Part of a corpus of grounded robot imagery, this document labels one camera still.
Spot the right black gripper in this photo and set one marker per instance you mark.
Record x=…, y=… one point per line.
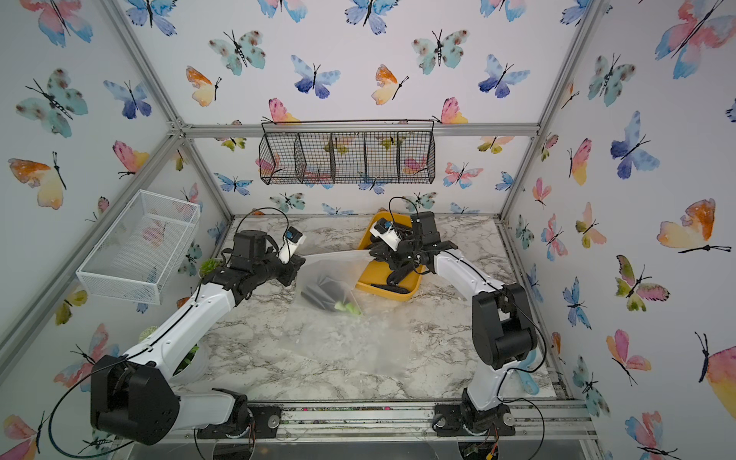
x=392, y=256

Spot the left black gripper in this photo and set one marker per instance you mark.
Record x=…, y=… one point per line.
x=289, y=268

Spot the clear zip-top bag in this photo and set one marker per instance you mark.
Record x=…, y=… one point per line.
x=346, y=266

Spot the dark purple eggplant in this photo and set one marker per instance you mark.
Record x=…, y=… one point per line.
x=330, y=295

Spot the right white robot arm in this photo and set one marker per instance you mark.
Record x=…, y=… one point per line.
x=503, y=330

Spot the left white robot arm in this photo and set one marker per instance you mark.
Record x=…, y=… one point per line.
x=131, y=395

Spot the eggplant in tray front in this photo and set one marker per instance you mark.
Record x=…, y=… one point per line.
x=392, y=289

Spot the small white potted succulent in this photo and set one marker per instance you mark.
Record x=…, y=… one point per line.
x=209, y=266

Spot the yellow plastic tray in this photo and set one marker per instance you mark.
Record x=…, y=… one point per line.
x=378, y=272

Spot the potted orange flower plant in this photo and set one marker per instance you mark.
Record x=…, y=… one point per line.
x=186, y=361

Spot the light blue plastic scoop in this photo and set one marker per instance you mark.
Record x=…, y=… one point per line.
x=525, y=375

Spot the black wire wall basket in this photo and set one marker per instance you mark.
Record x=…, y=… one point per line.
x=330, y=153

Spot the white mesh wall basket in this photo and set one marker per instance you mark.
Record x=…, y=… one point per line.
x=141, y=249

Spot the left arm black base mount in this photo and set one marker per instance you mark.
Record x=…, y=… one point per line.
x=253, y=423

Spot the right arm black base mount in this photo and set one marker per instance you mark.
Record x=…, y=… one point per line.
x=462, y=419

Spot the aluminium front rail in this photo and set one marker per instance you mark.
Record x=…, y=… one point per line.
x=303, y=422

